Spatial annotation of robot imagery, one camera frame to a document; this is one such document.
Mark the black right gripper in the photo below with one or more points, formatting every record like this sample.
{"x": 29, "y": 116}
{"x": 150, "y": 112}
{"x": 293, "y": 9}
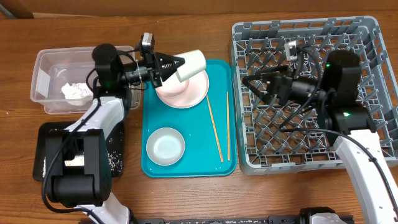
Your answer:
{"x": 264, "y": 96}

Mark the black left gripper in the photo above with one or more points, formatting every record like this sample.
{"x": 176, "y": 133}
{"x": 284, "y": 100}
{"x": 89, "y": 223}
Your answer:
{"x": 163, "y": 71}

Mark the white paper cup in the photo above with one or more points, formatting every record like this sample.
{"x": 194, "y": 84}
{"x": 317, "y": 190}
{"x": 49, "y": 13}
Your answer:
{"x": 195, "y": 62}

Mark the metal bowl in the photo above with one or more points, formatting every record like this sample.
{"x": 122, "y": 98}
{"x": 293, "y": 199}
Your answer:
{"x": 165, "y": 146}

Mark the white tissue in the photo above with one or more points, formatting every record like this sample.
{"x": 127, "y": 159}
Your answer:
{"x": 77, "y": 94}

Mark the rice pile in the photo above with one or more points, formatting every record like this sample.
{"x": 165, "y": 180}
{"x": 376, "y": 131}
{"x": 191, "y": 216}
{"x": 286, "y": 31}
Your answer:
{"x": 113, "y": 155}

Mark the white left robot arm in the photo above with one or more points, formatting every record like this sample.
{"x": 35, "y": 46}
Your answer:
{"x": 77, "y": 170}

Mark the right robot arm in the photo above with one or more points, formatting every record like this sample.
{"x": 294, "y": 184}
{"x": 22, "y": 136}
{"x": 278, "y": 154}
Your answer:
{"x": 348, "y": 125}

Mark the grey dishwasher rack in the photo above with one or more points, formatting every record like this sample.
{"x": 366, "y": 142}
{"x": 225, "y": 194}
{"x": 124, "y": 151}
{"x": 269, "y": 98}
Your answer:
{"x": 276, "y": 139}

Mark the pink small bowl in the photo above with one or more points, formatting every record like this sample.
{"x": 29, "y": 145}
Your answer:
{"x": 172, "y": 87}

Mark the pink plate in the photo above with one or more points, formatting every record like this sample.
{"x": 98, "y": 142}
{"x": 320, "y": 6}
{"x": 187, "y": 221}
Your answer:
{"x": 197, "y": 89}

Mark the left wooden chopstick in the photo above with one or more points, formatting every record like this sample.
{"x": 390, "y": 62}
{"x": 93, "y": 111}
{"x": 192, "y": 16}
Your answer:
{"x": 214, "y": 129}

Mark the teal plastic tray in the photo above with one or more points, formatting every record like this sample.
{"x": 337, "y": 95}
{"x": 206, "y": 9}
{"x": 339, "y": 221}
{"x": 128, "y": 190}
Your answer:
{"x": 201, "y": 156}

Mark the black tray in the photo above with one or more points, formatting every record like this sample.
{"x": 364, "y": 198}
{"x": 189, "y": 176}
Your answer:
{"x": 115, "y": 149}

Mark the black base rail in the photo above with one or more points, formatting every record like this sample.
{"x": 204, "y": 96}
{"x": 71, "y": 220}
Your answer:
{"x": 302, "y": 218}

